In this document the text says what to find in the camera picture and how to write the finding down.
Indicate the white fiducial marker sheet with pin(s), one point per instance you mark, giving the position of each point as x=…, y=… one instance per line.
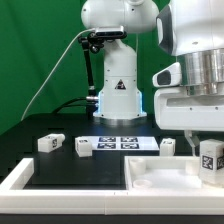
x=117, y=142

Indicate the white square table top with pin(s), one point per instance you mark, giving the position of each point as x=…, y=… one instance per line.
x=171, y=172

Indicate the grey mounted camera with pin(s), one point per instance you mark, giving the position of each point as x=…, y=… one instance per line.
x=110, y=32

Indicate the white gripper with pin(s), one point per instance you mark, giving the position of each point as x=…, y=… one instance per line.
x=175, y=110

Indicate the white U-shaped obstacle fence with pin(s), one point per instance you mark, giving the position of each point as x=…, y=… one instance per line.
x=15, y=199

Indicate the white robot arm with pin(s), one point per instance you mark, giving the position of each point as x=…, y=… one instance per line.
x=190, y=92

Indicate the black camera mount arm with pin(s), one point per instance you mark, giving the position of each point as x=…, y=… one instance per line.
x=89, y=63

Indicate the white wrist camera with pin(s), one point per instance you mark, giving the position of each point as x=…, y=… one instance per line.
x=169, y=77

